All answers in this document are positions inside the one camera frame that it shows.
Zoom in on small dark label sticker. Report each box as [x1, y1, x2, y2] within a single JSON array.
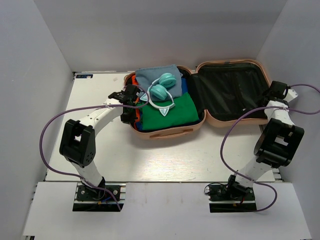
[[75, 74, 94, 79]]

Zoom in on orange jacket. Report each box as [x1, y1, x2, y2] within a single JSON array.
[[129, 74, 144, 126]]

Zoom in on teal white cat-ear headphones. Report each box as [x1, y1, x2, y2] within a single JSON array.
[[139, 73, 177, 117]]

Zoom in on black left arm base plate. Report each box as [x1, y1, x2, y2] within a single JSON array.
[[72, 183, 126, 213]]

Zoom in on green t-shirt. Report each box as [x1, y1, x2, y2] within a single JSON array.
[[138, 93, 200, 131]]

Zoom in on pink suitcase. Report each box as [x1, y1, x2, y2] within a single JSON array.
[[124, 59, 271, 140]]

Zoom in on blue zip jacket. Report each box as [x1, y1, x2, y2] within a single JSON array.
[[134, 77, 201, 132]]

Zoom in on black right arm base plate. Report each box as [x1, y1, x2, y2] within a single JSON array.
[[203, 182, 257, 213]]

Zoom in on grey-blue cloth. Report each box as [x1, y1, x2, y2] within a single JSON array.
[[135, 64, 183, 102]]

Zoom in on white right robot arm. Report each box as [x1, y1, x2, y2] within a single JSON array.
[[225, 81, 305, 200]]

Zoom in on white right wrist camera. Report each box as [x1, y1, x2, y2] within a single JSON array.
[[284, 88, 299, 103]]

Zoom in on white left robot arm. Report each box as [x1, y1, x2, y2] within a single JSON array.
[[59, 84, 142, 200]]

